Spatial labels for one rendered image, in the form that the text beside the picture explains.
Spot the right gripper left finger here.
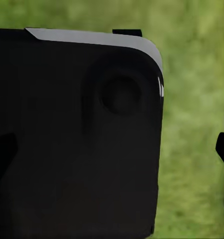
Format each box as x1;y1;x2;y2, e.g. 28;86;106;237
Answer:
0;132;18;180

